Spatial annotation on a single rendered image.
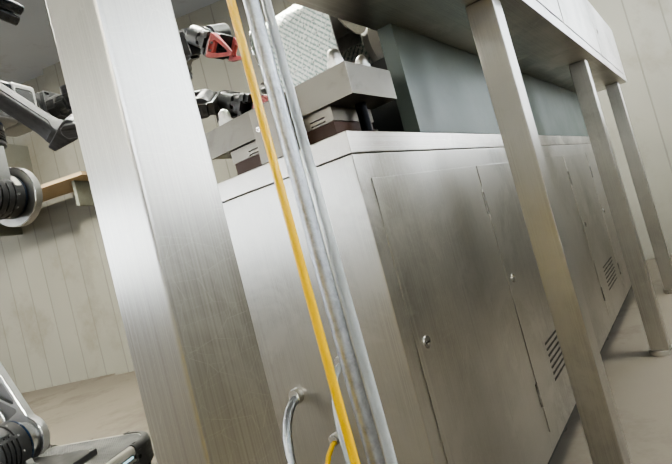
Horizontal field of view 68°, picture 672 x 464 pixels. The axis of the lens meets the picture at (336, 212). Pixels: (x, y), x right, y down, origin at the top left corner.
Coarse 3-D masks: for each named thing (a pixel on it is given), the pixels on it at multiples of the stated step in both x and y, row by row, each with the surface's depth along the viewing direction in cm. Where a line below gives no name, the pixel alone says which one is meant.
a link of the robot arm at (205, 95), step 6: (198, 90) 135; (204, 90) 134; (210, 90) 135; (198, 96) 131; (204, 96) 131; (210, 96) 133; (198, 102) 131; (66, 126) 135; (72, 126) 135; (66, 132) 136; (72, 132) 136
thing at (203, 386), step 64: (64, 0) 33; (128, 0) 32; (64, 64) 34; (128, 64) 31; (512, 64) 104; (576, 64) 190; (128, 128) 30; (192, 128) 34; (512, 128) 104; (128, 192) 31; (192, 192) 33; (640, 192) 262; (128, 256) 32; (192, 256) 32; (640, 256) 185; (128, 320) 33; (192, 320) 31; (576, 320) 101; (192, 384) 30; (256, 384) 33; (576, 384) 103; (192, 448) 30; (256, 448) 32
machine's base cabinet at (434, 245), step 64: (256, 192) 96; (384, 192) 86; (448, 192) 107; (512, 192) 141; (576, 192) 206; (256, 256) 98; (384, 256) 82; (448, 256) 100; (512, 256) 129; (576, 256) 181; (256, 320) 100; (384, 320) 82; (448, 320) 94; (512, 320) 119; (320, 384) 92; (384, 384) 84; (448, 384) 88; (512, 384) 110; (320, 448) 94; (448, 448) 83; (512, 448) 102
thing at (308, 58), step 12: (312, 36) 115; (324, 36) 113; (300, 48) 118; (312, 48) 116; (324, 48) 114; (336, 48) 112; (276, 60) 122; (288, 60) 120; (300, 60) 118; (312, 60) 116; (324, 60) 114; (300, 72) 119; (312, 72) 116; (264, 84) 126
